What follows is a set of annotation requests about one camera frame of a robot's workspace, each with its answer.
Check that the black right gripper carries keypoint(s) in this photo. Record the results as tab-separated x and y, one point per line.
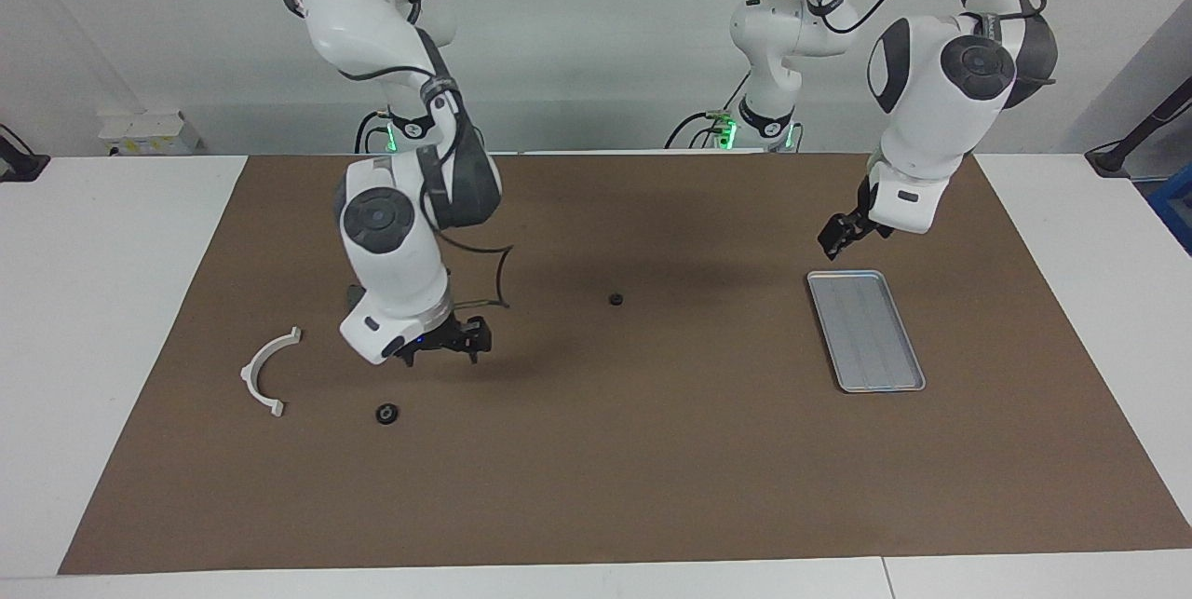
440	333

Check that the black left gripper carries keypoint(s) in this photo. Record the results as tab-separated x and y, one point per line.
861	217

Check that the large black bearing gear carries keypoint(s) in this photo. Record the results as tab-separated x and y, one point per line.
386	414

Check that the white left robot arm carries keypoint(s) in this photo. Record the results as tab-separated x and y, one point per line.
931	115

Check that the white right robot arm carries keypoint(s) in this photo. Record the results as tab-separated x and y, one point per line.
391	254

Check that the silver metal tray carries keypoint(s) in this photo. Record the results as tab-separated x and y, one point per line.
866	329

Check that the brown table mat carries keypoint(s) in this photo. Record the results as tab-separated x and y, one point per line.
596	450

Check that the black angled stand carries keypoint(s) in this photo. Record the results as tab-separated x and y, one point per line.
1108	159

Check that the blue bin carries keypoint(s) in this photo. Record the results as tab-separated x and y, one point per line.
1175	208

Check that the white box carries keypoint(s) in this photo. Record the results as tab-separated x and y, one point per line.
140	129

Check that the black stand foot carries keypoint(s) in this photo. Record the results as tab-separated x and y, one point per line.
23	166

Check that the white curved plastic bracket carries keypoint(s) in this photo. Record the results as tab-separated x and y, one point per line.
248	374

